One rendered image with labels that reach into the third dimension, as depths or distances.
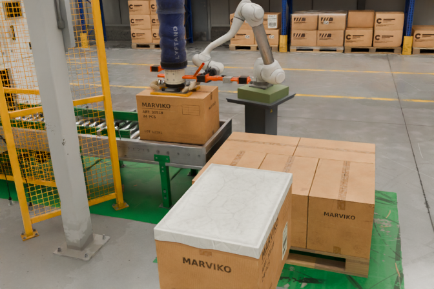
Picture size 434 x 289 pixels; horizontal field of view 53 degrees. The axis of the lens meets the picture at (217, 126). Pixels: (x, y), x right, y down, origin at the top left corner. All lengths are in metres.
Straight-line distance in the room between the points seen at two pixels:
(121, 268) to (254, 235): 1.76
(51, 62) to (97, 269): 1.43
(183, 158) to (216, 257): 1.99
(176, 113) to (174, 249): 2.06
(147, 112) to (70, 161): 0.88
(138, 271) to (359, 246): 1.47
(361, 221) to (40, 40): 2.27
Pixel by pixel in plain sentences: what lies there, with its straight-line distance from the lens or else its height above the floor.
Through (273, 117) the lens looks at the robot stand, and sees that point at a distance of 4.30.
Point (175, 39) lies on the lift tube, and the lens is 3.57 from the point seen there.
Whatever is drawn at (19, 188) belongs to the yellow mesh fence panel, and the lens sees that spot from 3.62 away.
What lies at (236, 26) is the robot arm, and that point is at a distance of 3.90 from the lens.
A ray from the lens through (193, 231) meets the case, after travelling 1.64.
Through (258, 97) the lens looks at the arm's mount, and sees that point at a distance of 4.05.
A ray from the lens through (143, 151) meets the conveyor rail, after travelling 3.70.
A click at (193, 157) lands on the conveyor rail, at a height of 0.50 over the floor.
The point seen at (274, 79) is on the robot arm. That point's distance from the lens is 3.92.
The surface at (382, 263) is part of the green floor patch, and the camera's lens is 3.30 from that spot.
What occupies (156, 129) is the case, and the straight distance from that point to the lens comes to 3.74.
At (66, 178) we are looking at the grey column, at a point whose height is 0.61.
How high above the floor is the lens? 1.92
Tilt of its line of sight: 20 degrees down
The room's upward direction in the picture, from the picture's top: 2 degrees counter-clockwise
